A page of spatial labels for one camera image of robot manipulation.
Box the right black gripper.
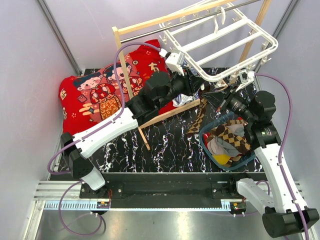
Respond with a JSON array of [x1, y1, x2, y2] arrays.
[[202, 83, 256, 124]]

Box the brown argyle sock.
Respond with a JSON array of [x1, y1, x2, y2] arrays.
[[186, 97, 208, 135], [214, 119, 251, 157]]

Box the white plastic clip hanger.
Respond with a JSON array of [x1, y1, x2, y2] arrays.
[[159, 0, 279, 86]]

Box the wooden drying rack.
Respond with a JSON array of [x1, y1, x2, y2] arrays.
[[111, 0, 273, 151]]

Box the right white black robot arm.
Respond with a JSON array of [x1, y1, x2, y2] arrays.
[[202, 87, 320, 238]]

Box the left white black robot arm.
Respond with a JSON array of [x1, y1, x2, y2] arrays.
[[60, 69, 205, 198]]

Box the blue striped cloth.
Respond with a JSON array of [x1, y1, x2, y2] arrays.
[[172, 60, 200, 108]]

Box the clear blue plastic bin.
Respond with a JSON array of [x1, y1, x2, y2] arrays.
[[199, 112, 257, 171]]

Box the grey sock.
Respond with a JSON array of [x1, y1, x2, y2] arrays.
[[207, 137, 240, 157]]

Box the brown argyle sock in bin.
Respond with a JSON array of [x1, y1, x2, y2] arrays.
[[214, 119, 251, 157]]

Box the yellow sock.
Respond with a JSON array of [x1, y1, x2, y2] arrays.
[[213, 154, 231, 165]]

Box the red cartoon pillow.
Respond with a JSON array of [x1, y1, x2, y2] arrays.
[[58, 39, 167, 135]]

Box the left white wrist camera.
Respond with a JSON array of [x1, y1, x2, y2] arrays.
[[159, 48, 185, 76]]

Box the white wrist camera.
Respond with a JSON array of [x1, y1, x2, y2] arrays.
[[159, 48, 185, 76], [235, 70, 255, 92]]

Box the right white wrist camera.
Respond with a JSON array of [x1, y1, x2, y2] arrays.
[[235, 70, 255, 92]]

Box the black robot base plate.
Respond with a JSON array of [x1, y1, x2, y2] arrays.
[[79, 172, 253, 199]]

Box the right vertical aluminium post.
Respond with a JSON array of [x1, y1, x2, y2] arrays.
[[272, 0, 300, 39]]

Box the vertical aluminium post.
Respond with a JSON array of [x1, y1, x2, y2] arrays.
[[272, 0, 300, 39], [35, 0, 83, 76]]

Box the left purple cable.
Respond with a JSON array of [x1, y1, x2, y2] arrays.
[[47, 41, 166, 237]]

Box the left vertical aluminium post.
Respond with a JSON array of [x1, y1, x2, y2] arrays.
[[35, 0, 83, 76]]

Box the aluminium frame rail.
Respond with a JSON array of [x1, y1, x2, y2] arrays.
[[32, 181, 86, 201]]

